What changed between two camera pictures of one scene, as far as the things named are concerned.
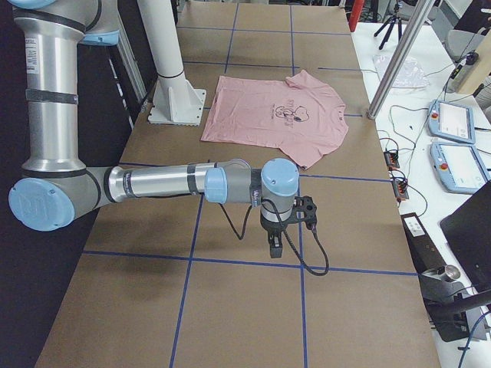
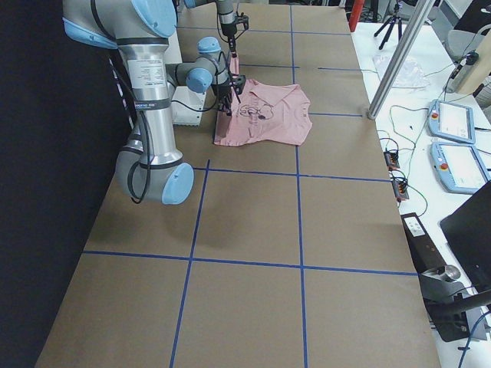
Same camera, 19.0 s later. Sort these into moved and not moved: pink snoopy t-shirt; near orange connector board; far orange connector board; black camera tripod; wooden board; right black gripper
Moved: pink snoopy t-shirt; right black gripper
Not moved: wooden board; near orange connector board; far orange connector board; black camera tripod
